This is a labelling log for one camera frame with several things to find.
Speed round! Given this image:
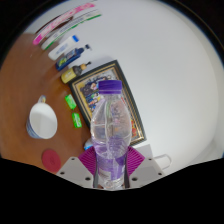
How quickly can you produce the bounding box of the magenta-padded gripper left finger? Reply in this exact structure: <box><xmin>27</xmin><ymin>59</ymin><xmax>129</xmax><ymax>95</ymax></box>
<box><xmin>55</xmin><ymin>146</ymin><xmax>100</xmax><ymax>189</ymax></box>

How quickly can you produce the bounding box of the tall white green box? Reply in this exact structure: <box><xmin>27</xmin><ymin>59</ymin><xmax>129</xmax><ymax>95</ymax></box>
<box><xmin>41</xmin><ymin>9</ymin><xmax>103</xmax><ymax>51</ymax></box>

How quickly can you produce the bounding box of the round red coaster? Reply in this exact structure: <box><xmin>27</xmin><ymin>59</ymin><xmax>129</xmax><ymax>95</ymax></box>
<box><xmin>41</xmin><ymin>148</ymin><xmax>62</xmax><ymax>174</ymax></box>

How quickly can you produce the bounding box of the blue patterned white mug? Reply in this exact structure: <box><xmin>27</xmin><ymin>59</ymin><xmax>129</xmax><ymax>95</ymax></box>
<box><xmin>25</xmin><ymin>94</ymin><xmax>59</xmax><ymax>140</ymax></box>

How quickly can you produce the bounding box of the framed group photo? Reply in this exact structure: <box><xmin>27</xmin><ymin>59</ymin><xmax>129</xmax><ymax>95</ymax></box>
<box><xmin>69</xmin><ymin>59</ymin><xmax>148</xmax><ymax>147</ymax></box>

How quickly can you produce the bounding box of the tall pink box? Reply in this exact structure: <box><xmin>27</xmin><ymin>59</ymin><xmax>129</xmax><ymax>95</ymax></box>
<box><xmin>32</xmin><ymin>2</ymin><xmax>96</xmax><ymax>46</ymax></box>

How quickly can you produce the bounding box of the clear purple-capped water bottle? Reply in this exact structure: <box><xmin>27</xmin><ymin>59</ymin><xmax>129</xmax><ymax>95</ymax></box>
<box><xmin>89</xmin><ymin>79</ymin><xmax>133</xmax><ymax>190</ymax></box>

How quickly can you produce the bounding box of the dark blue pump bottle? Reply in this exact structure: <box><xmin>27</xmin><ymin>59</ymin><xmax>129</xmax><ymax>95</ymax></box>
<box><xmin>55</xmin><ymin>43</ymin><xmax>92</xmax><ymax>72</ymax></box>

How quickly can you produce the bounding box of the white lotion bottle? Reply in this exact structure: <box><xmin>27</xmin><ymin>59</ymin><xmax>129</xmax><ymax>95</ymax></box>
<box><xmin>47</xmin><ymin>34</ymin><xmax>80</xmax><ymax>62</ymax></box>

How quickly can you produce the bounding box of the amber pump bottle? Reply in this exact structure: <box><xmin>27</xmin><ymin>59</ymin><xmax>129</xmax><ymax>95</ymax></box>
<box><xmin>60</xmin><ymin>61</ymin><xmax>92</xmax><ymax>84</ymax></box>

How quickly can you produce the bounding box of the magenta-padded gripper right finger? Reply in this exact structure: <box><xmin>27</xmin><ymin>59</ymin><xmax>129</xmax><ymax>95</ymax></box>
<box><xmin>124</xmin><ymin>146</ymin><xmax>166</xmax><ymax>189</ymax></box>

